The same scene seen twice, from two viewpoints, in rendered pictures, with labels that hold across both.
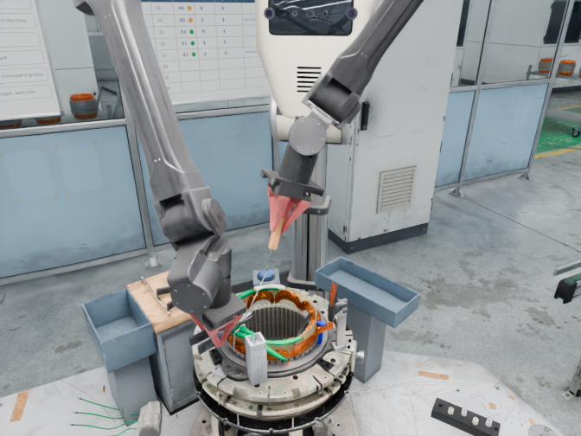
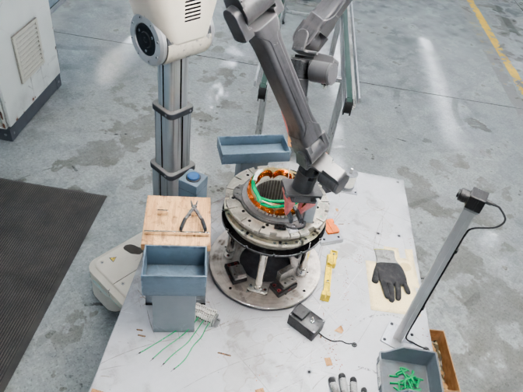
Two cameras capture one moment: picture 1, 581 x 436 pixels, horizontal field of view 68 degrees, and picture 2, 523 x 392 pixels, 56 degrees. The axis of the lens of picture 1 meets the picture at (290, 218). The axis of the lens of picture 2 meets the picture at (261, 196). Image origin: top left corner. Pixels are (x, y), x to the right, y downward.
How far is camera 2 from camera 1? 1.16 m
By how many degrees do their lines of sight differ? 54
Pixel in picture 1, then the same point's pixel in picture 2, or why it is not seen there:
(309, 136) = (333, 73)
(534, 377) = not seen: hidden behind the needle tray
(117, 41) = (282, 59)
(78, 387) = (122, 351)
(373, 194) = (13, 64)
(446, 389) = not seen: hidden behind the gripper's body
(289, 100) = (179, 31)
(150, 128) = (303, 106)
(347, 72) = (328, 27)
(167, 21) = not seen: outside the picture
